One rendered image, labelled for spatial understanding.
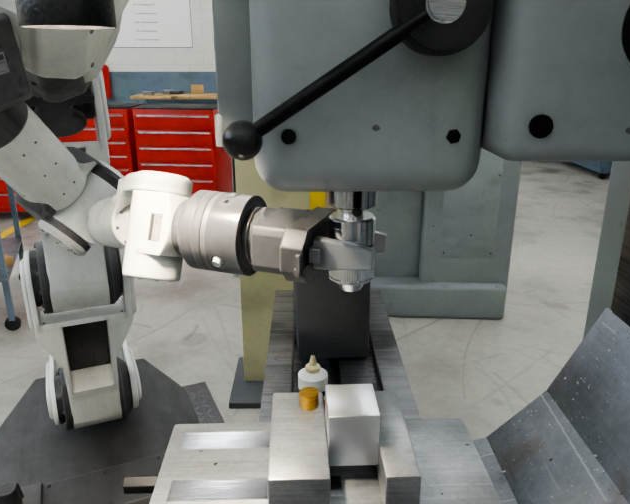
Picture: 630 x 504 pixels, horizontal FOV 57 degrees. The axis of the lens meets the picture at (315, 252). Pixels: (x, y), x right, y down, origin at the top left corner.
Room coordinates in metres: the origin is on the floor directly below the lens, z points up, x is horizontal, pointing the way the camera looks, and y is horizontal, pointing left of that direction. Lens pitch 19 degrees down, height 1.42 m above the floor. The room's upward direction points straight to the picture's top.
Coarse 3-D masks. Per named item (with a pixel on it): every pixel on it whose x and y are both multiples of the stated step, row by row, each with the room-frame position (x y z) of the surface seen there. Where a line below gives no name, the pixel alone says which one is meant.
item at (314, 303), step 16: (320, 272) 0.87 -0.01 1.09; (304, 288) 0.86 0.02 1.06; (320, 288) 0.87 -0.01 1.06; (336, 288) 0.87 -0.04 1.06; (368, 288) 0.87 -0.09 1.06; (304, 304) 0.86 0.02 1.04; (320, 304) 0.87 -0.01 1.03; (336, 304) 0.87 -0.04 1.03; (352, 304) 0.87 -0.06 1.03; (368, 304) 0.87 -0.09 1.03; (304, 320) 0.86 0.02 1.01; (320, 320) 0.87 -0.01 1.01; (336, 320) 0.87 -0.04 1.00; (352, 320) 0.87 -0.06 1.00; (368, 320) 0.87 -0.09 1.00; (304, 336) 0.86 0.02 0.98; (320, 336) 0.87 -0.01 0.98; (336, 336) 0.87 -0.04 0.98; (352, 336) 0.87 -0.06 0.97; (368, 336) 0.87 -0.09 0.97; (304, 352) 0.86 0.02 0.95; (320, 352) 0.87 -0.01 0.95; (336, 352) 0.87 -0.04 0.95; (352, 352) 0.87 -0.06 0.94
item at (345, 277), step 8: (336, 232) 0.54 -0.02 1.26; (344, 232) 0.54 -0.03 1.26; (352, 232) 0.54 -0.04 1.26; (360, 232) 0.54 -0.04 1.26; (368, 232) 0.54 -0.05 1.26; (344, 240) 0.54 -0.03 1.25; (352, 240) 0.54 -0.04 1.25; (360, 240) 0.54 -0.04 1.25; (368, 240) 0.54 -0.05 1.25; (336, 272) 0.54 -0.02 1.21; (344, 272) 0.54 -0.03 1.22; (352, 272) 0.54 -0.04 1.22; (360, 272) 0.54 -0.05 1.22; (368, 272) 0.54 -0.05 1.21; (336, 280) 0.54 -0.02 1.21; (344, 280) 0.54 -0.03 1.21; (352, 280) 0.54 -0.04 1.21; (360, 280) 0.54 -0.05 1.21; (368, 280) 0.54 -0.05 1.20
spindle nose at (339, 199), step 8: (336, 192) 0.54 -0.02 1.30; (344, 192) 0.54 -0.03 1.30; (352, 192) 0.54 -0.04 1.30; (368, 192) 0.54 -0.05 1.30; (376, 192) 0.55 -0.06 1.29; (336, 200) 0.54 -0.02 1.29; (344, 200) 0.54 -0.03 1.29; (352, 200) 0.54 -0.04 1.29; (368, 200) 0.54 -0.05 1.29; (376, 200) 0.55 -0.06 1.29; (344, 208) 0.54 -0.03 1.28; (352, 208) 0.54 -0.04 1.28; (368, 208) 0.54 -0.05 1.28
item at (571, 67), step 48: (528, 0) 0.44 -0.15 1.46; (576, 0) 0.44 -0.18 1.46; (624, 0) 0.44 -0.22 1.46; (528, 48) 0.44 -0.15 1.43; (576, 48) 0.44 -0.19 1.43; (624, 48) 0.44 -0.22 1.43; (528, 96) 0.44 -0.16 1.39; (576, 96) 0.44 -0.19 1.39; (624, 96) 0.44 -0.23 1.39; (528, 144) 0.44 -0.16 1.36; (576, 144) 0.44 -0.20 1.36; (624, 144) 0.44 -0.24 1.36
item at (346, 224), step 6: (330, 216) 0.56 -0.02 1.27; (336, 216) 0.55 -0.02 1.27; (342, 216) 0.55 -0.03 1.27; (366, 216) 0.55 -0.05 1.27; (372, 216) 0.55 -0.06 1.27; (330, 222) 0.55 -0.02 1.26; (336, 222) 0.54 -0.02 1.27; (342, 222) 0.54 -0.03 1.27; (348, 222) 0.54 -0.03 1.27; (354, 222) 0.54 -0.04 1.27; (360, 222) 0.54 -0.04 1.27; (366, 222) 0.54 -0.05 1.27; (372, 222) 0.55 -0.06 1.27; (336, 228) 0.54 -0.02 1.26; (342, 228) 0.54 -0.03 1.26; (348, 228) 0.54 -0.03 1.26; (354, 228) 0.54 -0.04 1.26; (360, 228) 0.54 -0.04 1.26; (366, 228) 0.54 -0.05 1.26
